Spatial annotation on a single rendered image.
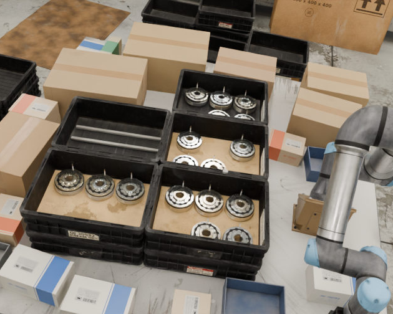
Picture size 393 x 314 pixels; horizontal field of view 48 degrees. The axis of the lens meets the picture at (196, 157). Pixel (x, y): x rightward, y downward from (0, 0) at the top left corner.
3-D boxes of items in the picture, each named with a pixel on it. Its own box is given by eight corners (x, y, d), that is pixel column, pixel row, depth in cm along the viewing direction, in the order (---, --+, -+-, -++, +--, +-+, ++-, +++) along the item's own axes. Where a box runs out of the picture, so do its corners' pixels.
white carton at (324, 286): (359, 279, 162) (368, 266, 155) (363, 310, 153) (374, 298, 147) (305, 270, 162) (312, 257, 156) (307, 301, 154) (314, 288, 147)
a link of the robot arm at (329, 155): (319, 172, 175) (327, 139, 174) (354, 180, 171) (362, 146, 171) (319, 172, 163) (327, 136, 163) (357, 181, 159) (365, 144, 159)
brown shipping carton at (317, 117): (350, 129, 220) (362, 104, 209) (346, 159, 205) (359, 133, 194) (291, 112, 225) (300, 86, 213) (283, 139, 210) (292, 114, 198)
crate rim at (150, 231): (267, 183, 162) (269, 179, 160) (268, 254, 141) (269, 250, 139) (159, 167, 162) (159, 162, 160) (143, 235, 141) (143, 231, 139)
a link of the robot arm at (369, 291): (393, 280, 115) (392, 309, 109) (377, 299, 123) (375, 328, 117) (363, 269, 116) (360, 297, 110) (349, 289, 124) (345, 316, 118)
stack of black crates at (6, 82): (2, 95, 293) (-10, 51, 269) (45, 105, 291) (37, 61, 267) (-33, 135, 266) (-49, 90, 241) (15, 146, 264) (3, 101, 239)
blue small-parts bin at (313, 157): (346, 162, 204) (352, 152, 199) (351, 187, 193) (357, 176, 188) (303, 156, 203) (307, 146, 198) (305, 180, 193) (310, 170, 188)
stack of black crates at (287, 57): (292, 94, 329) (310, 40, 297) (289, 119, 308) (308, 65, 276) (239, 82, 332) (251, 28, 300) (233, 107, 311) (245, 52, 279)
